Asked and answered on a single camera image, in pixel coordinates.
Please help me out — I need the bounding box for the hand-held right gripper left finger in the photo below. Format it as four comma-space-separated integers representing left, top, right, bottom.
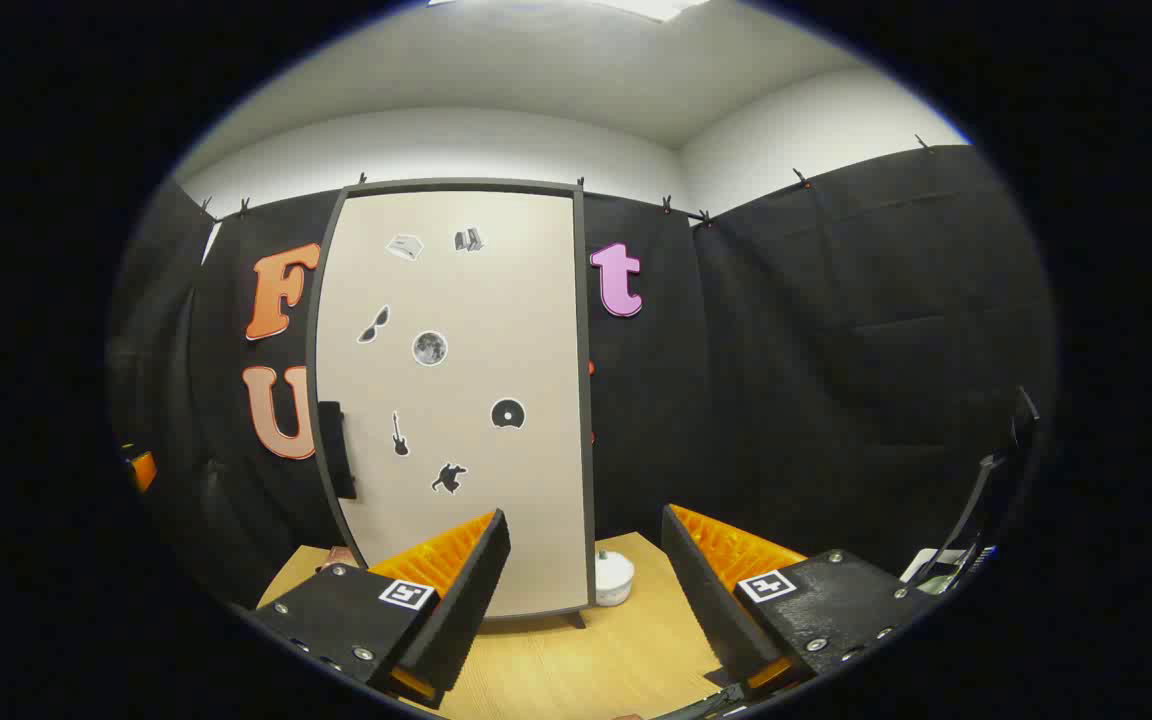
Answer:
248, 508, 514, 711

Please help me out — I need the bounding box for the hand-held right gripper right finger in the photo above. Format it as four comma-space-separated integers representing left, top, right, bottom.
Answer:
660, 503, 940, 701

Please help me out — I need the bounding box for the black door handle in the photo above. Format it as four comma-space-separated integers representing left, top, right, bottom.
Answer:
318, 402, 357, 499

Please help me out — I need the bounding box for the beige cabinet door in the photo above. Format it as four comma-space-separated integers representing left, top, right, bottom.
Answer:
316, 190, 582, 618

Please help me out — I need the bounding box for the dark grey cabinet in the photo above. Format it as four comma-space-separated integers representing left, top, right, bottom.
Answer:
304, 177, 599, 629

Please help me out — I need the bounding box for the white lidded jar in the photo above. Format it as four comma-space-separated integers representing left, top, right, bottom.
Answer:
594, 550, 635, 607

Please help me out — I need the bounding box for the white flat panel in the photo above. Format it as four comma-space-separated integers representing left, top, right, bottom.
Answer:
901, 548, 967, 586

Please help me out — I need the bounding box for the black backdrop cloth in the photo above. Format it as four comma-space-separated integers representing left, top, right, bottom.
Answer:
106, 145, 1057, 601

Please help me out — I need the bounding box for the row of small cloth clips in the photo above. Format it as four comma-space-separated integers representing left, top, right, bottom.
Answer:
198, 135, 935, 226

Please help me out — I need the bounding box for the thin dark metal frame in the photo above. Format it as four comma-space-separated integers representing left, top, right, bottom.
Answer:
901, 385, 1042, 596

